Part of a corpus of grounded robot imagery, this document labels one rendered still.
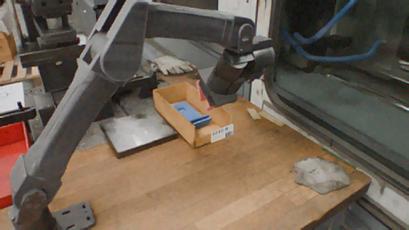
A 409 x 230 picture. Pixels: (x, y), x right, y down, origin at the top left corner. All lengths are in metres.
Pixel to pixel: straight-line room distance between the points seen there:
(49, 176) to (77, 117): 0.11
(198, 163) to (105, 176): 0.22
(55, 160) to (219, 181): 0.35
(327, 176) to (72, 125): 0.53
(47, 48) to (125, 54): 0.42
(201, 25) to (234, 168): 0.35
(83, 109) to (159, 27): 0.18
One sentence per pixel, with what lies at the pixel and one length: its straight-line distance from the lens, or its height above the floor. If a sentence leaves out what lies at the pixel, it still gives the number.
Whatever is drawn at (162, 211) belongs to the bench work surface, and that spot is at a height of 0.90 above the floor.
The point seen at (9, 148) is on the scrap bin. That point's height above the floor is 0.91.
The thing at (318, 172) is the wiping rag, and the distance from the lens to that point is 0.73.
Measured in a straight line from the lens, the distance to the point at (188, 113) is 0.91.
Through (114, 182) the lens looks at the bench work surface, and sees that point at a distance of 0.72.
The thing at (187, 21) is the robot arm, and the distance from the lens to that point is 0.53.
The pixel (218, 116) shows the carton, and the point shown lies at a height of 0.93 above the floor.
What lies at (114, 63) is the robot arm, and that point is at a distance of 0.47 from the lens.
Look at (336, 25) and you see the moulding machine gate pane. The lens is 0.80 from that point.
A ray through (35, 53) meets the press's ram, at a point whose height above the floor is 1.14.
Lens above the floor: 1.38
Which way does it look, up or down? 31 degrees down
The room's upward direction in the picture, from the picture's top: straight up
